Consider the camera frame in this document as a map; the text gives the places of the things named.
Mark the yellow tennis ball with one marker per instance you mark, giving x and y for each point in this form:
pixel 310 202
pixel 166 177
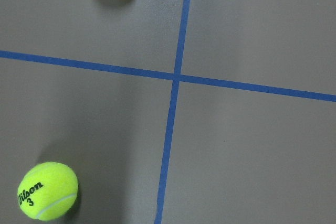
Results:
pixel 47 191

